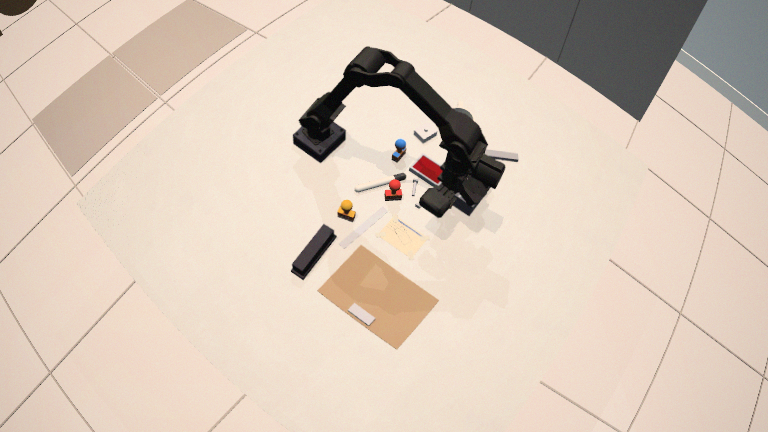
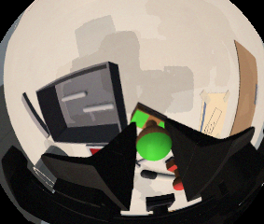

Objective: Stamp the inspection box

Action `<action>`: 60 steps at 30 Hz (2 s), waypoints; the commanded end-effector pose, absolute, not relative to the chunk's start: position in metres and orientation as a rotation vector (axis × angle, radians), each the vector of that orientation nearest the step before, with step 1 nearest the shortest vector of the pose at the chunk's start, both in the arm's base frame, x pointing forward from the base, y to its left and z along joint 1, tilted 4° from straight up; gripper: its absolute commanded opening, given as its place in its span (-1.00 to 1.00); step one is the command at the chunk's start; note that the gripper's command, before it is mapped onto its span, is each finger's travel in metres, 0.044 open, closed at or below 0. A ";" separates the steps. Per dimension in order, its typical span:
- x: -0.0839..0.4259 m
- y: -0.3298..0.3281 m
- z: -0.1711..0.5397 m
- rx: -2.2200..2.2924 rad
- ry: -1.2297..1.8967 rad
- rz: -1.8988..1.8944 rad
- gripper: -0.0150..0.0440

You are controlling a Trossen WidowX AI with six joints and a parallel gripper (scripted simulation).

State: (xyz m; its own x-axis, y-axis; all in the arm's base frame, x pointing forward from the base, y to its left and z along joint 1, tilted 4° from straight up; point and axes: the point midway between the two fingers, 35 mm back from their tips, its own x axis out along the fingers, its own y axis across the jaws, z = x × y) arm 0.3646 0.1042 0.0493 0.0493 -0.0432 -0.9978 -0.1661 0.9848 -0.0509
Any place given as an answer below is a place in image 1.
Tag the grey flat bar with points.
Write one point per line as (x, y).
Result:
(502, 155)

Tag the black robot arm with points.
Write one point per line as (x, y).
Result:
(461, 136)

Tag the red ink pad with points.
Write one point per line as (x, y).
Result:
(427, 169)

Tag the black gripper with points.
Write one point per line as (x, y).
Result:
(438, 199)

